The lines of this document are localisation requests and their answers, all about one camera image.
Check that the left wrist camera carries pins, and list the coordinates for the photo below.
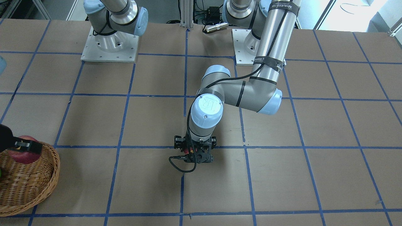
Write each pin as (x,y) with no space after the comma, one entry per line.
(201,156)

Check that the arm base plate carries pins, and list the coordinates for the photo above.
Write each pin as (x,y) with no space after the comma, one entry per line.
(118,47)
(245,47)

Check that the silver cylinder connector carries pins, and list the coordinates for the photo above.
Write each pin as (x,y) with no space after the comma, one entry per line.
(215,28)

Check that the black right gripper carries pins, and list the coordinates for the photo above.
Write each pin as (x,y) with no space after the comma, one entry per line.
(5,140)

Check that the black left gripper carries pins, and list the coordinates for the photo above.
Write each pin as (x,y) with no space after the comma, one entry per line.
(179,143)

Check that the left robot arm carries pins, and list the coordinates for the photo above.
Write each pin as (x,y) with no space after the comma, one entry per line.
(260,35)

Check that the aluminium frame post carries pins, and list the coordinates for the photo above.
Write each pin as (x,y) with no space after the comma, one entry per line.
(186,13)

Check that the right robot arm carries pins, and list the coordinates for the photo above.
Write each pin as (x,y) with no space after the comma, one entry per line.
(114,23)

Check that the wicker basket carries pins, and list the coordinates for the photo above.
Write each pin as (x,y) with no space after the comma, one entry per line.
(23,186)

